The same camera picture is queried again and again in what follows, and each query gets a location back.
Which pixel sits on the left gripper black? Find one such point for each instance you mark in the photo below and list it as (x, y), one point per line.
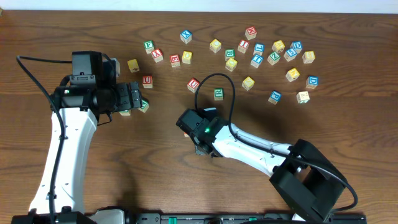
(135, 95)

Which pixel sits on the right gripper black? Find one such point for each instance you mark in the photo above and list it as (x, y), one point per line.
(201, 149)

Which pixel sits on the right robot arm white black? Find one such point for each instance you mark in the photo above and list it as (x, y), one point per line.
(306, 180)

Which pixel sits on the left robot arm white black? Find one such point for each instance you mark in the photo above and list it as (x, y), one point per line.
(59, 199)

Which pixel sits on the green J block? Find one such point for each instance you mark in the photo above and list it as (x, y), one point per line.
(125, 112)

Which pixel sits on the green N block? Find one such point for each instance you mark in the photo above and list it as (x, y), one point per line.
(145, 106)

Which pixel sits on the red U block left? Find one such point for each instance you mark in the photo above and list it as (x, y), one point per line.
(147, 81)

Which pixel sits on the red u block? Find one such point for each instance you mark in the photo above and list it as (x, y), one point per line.
(147, 81)
(193, 85)

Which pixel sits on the yellow block far left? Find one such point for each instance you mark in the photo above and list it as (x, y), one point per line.
(133, 65)

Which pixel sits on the red X block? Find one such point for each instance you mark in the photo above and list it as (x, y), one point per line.
(157, 55)

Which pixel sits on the green F block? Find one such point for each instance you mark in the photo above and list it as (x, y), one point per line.
(149, 46)

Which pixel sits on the green R block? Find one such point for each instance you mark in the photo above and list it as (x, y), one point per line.
(218, 94)

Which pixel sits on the red E block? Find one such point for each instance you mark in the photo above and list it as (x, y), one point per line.
(175, 60)

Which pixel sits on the red U block centre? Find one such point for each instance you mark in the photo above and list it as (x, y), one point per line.
(193, 85)

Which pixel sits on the yellow block near E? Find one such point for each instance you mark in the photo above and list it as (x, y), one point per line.
(187, 57)

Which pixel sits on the yellow block centre right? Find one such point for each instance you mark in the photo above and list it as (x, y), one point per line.
(248, 83)

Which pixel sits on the blue X block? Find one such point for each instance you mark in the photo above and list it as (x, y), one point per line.
(186, 36)

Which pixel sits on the yellow block under B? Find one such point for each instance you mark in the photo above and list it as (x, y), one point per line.
(231, 64)

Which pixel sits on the blue P block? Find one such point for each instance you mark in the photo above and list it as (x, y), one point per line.
(275, 97)

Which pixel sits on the green B block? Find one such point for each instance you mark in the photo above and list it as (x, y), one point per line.
(229, 53)

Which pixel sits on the yellow block top centre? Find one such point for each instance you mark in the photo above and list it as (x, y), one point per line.
(215, 45)

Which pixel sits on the blue T block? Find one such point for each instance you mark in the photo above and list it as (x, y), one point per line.
(256, 60)

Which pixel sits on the red I block top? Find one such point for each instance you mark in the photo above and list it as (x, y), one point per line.
(243, 46)

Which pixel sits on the plain L block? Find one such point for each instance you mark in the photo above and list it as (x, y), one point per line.
(302, 97)

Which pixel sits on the green Z block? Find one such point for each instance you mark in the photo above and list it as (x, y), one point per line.
(273, 58)

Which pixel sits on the blue L block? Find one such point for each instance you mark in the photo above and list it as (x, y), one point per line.
(258, 49)

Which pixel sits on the yellow block right middle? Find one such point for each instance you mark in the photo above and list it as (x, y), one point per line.
(292, 74)

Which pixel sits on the red block top right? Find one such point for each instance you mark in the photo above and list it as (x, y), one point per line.
(250, 32)

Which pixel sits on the yellow block upper right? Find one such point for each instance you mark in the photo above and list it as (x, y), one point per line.
(278, 46)

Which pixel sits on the blue D block lower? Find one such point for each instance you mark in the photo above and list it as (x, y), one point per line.
(312, 82)

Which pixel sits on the blue d block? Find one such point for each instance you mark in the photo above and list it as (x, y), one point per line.
(296, 46)
(312, 82)

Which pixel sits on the blue S block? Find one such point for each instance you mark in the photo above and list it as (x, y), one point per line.
(290, 54)

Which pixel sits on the blue D block upper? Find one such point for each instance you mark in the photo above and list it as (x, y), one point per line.
(296, 46)

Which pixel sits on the yellow block far right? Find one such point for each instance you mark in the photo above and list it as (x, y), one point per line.
(308, 56)

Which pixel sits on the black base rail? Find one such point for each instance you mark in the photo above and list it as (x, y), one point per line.
(217, 218)

